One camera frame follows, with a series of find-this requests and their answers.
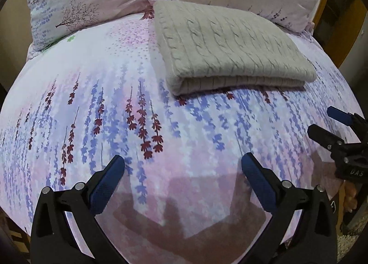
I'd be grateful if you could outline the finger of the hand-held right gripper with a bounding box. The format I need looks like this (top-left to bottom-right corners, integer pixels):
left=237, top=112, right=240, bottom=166
left=327, top=106, right=368, bottom=138
left=307, top=125, right=345, bottom=152

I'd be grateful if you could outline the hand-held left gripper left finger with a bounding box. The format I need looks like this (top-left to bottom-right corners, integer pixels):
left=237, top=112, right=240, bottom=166
left=30, top=155, right=125, bottom=264

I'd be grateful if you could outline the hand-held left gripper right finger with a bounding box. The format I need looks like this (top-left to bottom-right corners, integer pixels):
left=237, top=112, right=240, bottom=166
left=241, top=152, right=338, bottom=264

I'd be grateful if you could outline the grey knitted blanket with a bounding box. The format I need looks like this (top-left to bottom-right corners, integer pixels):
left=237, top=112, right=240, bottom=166
left=153, top=0, right=317, bottom=96

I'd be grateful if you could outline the person's right hand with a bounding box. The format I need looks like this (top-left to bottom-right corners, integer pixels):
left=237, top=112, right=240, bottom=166
left=343, top=182, right=360, bottom=214

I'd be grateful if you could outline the floral bed sheet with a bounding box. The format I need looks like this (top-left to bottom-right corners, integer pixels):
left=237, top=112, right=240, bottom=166
left=0, top=13, right=364, bottom=256

